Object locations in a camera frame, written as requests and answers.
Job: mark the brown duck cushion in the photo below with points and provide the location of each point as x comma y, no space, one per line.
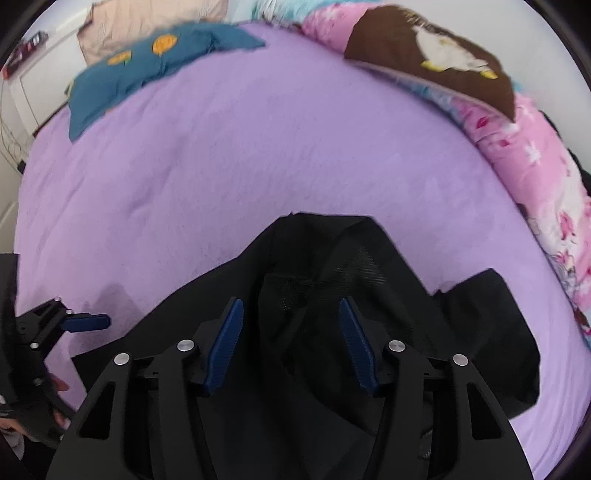
404,43

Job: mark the white bed headboard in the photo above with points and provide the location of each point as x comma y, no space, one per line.
38,88

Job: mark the black zip jacket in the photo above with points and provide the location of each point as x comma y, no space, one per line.
453,369

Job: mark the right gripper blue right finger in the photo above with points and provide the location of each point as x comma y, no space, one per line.
360,352

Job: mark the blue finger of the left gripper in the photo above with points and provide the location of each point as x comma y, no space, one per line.
85,322

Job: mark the purple bed sheet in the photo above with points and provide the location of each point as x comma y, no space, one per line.
186,172

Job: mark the beige pillow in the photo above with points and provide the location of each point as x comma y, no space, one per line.
113,25

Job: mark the pink blue floral duvet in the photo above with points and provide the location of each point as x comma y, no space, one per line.
527,154

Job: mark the teal pillow with oranges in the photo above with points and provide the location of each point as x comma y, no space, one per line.
107,83

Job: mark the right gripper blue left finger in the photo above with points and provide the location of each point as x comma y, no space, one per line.
229,329

